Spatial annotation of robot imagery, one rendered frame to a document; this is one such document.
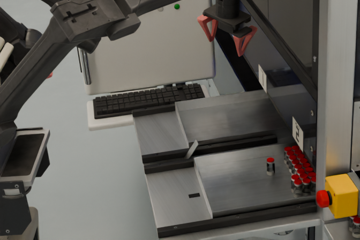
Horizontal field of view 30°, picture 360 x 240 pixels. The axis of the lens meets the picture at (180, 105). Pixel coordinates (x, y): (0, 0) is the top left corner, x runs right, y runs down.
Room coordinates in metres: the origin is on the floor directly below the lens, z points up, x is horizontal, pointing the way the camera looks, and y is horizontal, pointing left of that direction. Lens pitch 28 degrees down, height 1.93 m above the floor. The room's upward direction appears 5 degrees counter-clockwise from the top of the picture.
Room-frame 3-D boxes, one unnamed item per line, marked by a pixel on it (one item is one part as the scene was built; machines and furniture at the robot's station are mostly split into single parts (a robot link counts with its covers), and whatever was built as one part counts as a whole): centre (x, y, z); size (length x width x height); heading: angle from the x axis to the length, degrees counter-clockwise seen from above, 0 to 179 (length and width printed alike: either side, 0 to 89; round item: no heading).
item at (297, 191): (1.41, -0.28, 0.91); 0.02 x 0.02 x 0.05
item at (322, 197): (1.24, -0.31, 1.00); 0.04 x 0.04 x 0.04; 7
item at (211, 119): (1.81, -0.17, 0.90); 0.34 x 0.26 x 0.04; 97
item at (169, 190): (1.64, -0.12, 0.87); 0.70 x 0.48 x 0.02; 7
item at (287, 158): (1.49, -0.30, 0.91); 0.18 x 0.02 x 0.05; 7
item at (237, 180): (1.48, -0.21, 0.90); 0.34 x 0.26 x 0.04; 97
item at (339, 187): (1.24, -0.36, 1.00); 0.08 x 0.07 x 0.07; 97
